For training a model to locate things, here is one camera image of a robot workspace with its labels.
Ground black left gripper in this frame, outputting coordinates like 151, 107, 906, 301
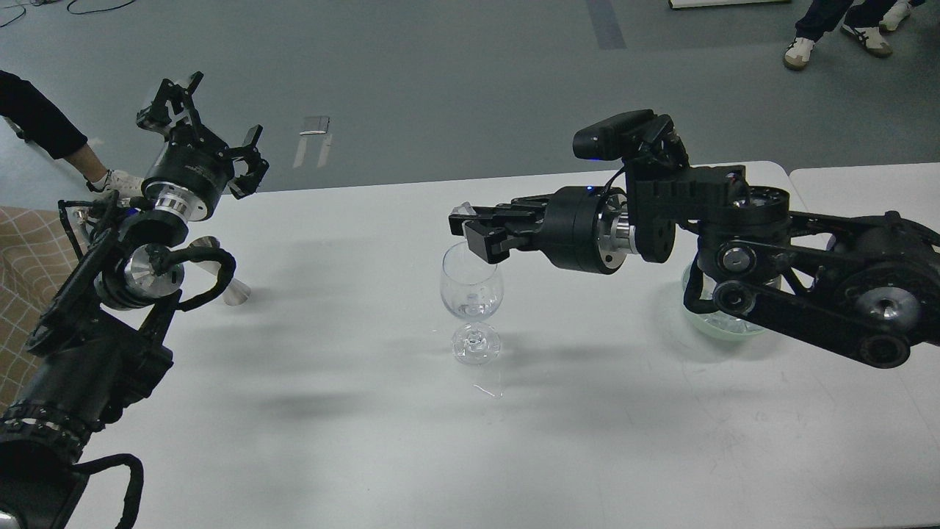
137, 71, 270, 221

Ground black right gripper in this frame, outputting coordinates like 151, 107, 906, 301
449, 187, 632, 275

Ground clear ice cube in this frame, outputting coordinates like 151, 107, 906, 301
451, 201, 477, 217

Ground silver metal jigger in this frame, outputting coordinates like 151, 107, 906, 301
189, 236, 252, 306

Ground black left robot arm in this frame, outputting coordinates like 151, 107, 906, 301
1, 71, 269, 528

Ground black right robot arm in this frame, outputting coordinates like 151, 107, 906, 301
449, 109, 939, 369

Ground clear wine glass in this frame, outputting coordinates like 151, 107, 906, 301
439, 242, 504, 365

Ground seated person in black trousers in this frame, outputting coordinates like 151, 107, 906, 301
1, 71, 143, 200

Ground beige checked cushion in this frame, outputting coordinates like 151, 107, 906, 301
1, 206, 77, 406

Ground green bowl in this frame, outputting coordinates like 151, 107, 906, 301
679, 261, 767, 341

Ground standing person white sneakers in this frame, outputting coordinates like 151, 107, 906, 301
782, 1, 925, 71

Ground black floor cables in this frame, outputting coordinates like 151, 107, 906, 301
0, 0, 139, 29

